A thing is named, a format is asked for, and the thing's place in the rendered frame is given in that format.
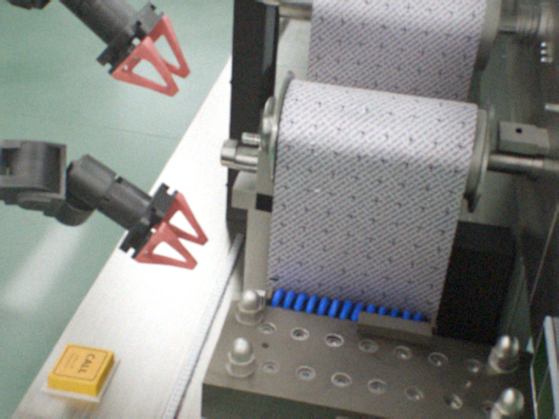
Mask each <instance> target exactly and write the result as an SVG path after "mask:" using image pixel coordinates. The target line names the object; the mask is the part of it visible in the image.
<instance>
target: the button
mask: <svg viewBox="0 0 559 419"><path fill-rule="evenodd" d="M113 364H114V351H113V350H107V349H102V348H97V347H88V346H82V345H77V344H73V343H66V345H65V348H64V350H63V352H61V353H60V355H59V357H58V359H57V361H56V363H55V364H54V366H52V368H51V371H50V373H49V374H48V375H47V383H48V388H51V389H56V390H62V391H66V392H72V393H77V394H82V395H90V396H97V395H98V393H99V392H100V388H102V386H103V384H104V382H105V380H106V378H107V375H108V373H109V371H110V369H112V366H113Z"/></svg>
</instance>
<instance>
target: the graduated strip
mask: <svg viewBox="0 0 559 419"><path fill-rule="evenodd" d="M245 241H246V234H243V233H237V234H236V236H235V238H234V240H232V243H231V248H230V249H229V252H228V254H227V256H226V259H225V261H224V265H223V268H222V270H221V272H220V274H219V277H218V280H217V282H216V284H215V286H214V288H213V291H212V293H211V296H210V299H209V302H208V304H207V306H206V308H205V312H204V316H202V318H201V320H200V322H199V326H198V328H197V331H196V334H195V336H194V339H193V341H192V343H191V346H190V347H189V350H188V353H187V355H186V357H185V360H184V362H183V366H182V369H181V371H180V374H179V375H178V376H177V379H176V382H175V385H174V387H173V390H172V392H171V395H170V397H169V401H168V402H167V404H166V406H165V409H164V411H163V414H162V418H161V419H178V416H179V415H180V411H181V408H182V407H183V405H184V403H185V399H186V396H187V394H188V392H189V388H190V384H191V383H192V380H194V376H195V374H196V371H197V368H198V364H199V362H200V360H201V357H202V355H203V352H204V348H205V347H206V345H207V343H208V340H209V337H210V333H211V331H212V328H213V326H214V323H215V320H216V317H217V314H218V313H219V312H220V308H221V305H222V304H223V301H224V297H225V294H226V292H227V289H228V286H229V284H230V282H231V277H232V274H233V272H235V270H236V267H237V265H238V261H239V258H240V255H241V253H242V250H243V249H244V246H245Z"/></svg>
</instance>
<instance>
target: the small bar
mask: <svg viewBox="0 0 559 419"><path fill-rule="evenodd" d="M431 326H432V324H428V323H423V322H418V321H412V320H407V319H401V318H396V317H391V316H385V315H380V314H374V313H364V312H359V318H358V323H357V330H356V332H357V333H364V334H370V335H375V336H380V338H386V339H391V340H401V341H407V342H411V343H418V344H423V345H426V346H429V345H430V341H431Z"/></svg>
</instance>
